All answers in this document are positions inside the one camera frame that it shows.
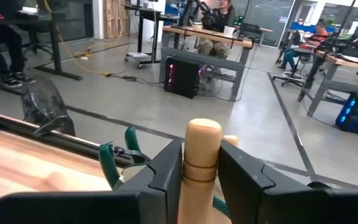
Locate black floor fan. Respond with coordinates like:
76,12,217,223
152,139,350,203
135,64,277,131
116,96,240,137
19,75,76,137

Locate wooden-handled metal trowel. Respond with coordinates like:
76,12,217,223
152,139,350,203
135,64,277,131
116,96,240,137
177,118,232,224

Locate black curved frame clamp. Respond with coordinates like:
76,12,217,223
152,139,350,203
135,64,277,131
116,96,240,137
32,115,71,137

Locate grey workbench with wood top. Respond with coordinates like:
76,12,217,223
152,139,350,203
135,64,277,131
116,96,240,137
158,24,254,102
296,49,358,118

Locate black office chair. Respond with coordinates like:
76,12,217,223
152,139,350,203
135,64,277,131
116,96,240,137
272,29,315,88

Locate black computer with purple lights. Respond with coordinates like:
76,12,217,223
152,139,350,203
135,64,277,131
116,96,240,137
163,55,201,100

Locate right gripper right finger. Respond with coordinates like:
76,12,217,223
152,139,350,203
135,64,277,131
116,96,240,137
219,139,358,224

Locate upright wooden pallet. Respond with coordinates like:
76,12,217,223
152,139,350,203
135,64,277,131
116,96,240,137
103,0,131,40

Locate green-handled pruning shears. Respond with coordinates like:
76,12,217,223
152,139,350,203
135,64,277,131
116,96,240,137
98,126,152,190

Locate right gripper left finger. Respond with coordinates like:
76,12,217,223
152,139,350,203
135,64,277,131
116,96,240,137
0,139,183,224

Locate yellow extension cable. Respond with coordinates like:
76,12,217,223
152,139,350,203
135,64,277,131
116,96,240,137
42,0,127,77

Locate black standing desk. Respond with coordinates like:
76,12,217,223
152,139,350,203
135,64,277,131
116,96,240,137
122,2,180,69

